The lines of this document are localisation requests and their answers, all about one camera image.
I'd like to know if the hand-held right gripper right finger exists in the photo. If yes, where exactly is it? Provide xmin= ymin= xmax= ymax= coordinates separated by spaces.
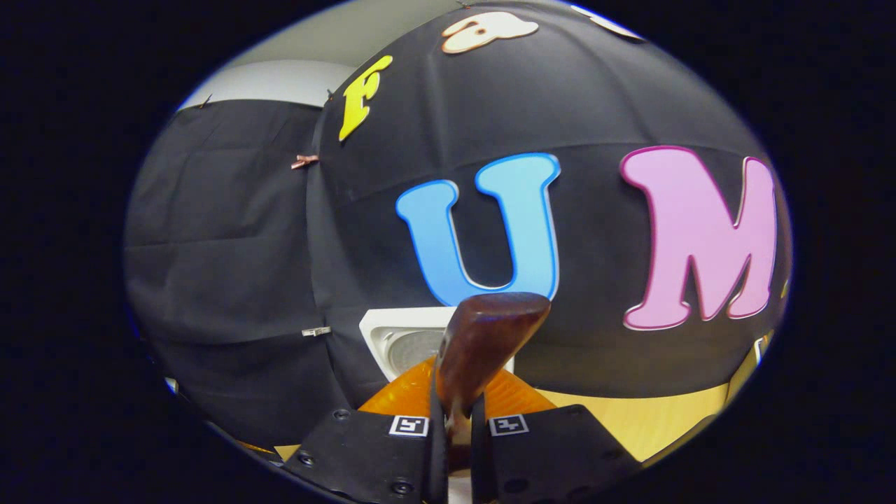
xmin=470 ymin=367 xmax=643 ymax=504

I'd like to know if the white rice cooker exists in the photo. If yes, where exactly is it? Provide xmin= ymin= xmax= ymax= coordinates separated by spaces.
xmin=358 ymin=306 xmax=516 ymax=383

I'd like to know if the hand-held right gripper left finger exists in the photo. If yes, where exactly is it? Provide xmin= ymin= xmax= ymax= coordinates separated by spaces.
xmin=282 ymin=356 xmax=449 ymax=504

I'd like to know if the brown wooden spoon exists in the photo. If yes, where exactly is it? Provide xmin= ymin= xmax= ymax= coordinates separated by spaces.
xmin=433 ymin=292 xmax=552 ymax=470

